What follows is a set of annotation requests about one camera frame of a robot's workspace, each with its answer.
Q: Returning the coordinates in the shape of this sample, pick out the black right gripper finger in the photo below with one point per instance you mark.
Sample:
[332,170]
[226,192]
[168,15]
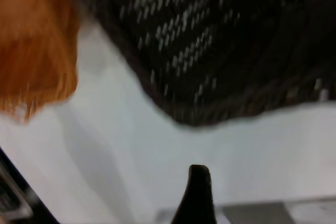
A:
[197,200]

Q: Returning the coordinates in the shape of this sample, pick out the black metal frame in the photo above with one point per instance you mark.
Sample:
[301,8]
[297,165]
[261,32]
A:
[15,197]

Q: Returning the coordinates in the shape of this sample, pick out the orange-brown wicker basket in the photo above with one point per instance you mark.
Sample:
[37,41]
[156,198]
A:
[31,37]

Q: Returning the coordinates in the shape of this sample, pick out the dark brown wicker basket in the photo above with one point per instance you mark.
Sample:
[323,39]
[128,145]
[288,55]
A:
[210,51]

